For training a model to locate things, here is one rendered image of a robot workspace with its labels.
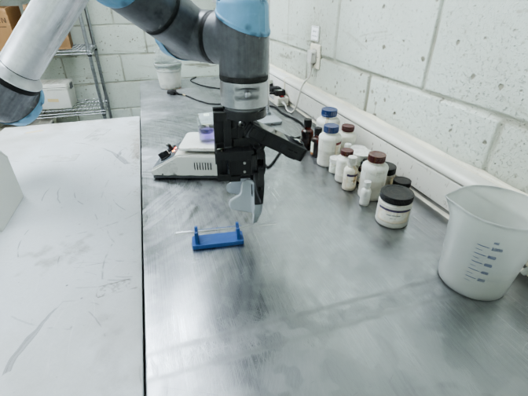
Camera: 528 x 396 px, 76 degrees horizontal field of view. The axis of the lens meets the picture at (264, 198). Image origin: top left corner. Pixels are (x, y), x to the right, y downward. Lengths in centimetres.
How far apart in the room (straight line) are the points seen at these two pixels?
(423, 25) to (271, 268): 65
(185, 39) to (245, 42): 10
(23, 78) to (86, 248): 45
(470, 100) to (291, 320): 57
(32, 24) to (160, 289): 63
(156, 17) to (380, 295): 53
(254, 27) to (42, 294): 53
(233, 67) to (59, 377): 47
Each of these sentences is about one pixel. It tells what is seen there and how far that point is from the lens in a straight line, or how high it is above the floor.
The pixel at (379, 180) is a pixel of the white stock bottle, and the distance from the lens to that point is 82.
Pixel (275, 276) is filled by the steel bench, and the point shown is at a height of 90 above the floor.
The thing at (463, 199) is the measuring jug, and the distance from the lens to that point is 66.
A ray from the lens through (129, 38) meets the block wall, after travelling 332.
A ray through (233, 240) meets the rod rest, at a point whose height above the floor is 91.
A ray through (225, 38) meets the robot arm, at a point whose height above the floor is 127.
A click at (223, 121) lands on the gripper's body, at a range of 55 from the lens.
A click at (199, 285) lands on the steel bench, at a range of 60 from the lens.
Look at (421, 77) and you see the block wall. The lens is 94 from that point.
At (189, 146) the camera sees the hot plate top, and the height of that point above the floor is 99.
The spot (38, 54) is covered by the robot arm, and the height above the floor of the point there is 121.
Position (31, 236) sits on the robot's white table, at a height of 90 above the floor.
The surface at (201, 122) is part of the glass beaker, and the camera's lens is 89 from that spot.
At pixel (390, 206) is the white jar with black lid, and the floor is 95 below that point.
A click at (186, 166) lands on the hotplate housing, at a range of 91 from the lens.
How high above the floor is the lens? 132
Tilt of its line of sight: 31 degrees down
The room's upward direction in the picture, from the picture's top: straight up
